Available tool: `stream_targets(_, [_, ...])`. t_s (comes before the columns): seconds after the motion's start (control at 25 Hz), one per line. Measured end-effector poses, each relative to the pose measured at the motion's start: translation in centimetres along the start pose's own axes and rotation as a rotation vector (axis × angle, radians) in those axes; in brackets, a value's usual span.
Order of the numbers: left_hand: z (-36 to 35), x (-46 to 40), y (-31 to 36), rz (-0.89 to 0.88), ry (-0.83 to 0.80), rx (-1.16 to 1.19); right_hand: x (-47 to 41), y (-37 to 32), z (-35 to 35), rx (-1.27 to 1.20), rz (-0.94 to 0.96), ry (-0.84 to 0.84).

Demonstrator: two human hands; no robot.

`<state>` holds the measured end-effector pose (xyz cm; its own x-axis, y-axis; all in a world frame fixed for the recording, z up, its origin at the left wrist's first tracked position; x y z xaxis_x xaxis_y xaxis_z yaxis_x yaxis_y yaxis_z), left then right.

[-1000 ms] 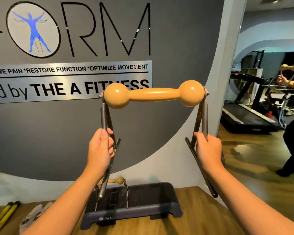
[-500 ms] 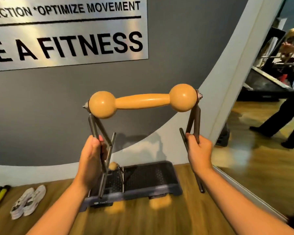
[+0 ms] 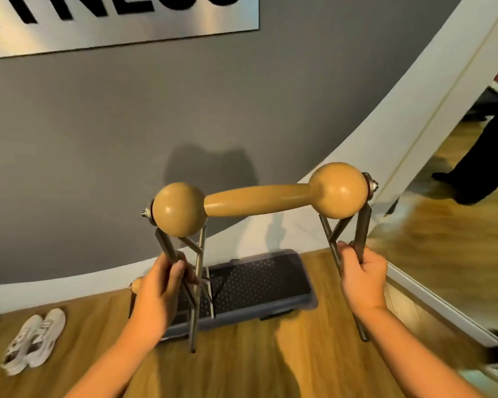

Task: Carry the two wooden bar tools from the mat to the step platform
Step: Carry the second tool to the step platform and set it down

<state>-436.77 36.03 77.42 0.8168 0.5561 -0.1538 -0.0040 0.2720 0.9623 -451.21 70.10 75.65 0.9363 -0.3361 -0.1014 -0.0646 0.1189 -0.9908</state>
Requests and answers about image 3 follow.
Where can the person's left hand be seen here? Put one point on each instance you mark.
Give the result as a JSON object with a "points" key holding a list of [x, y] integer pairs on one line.
{"points": [[155, 294]]}

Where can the person's right hand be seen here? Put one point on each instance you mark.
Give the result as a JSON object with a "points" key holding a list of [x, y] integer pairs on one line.
{"points": [[365, 285]]}

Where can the person's left thumb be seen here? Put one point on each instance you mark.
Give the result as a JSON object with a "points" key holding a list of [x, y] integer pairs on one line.
{"points": [[175, 279]]}

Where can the person's right thumb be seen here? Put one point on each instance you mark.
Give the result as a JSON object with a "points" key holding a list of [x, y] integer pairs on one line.
{"points": [[347, 259]]}

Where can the wooden roller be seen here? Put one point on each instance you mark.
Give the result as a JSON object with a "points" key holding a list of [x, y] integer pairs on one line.
{"points": [[253, 201]]}

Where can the person's left forearm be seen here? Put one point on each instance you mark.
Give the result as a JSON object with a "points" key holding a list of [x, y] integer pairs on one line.
{"points": [[116, 364]]}

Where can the person's right forearm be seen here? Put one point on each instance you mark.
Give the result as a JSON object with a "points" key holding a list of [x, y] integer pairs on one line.
{"points": [[411, 360]]}

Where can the black and grey step platform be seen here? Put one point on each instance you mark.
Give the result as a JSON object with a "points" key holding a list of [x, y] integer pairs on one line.
{"points": [[257, 281]]}

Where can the white sneaker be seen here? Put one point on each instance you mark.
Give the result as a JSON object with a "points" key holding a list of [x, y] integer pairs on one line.
{"points": [[20, 346], [47, 333]]}

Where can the white frame rail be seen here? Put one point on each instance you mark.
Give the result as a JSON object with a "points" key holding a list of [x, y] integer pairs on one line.
{"points": [[440, 304]]}

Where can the brushed metal wall sign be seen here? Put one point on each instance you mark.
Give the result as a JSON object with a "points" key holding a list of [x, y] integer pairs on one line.
{"points": [[120, 24]]}

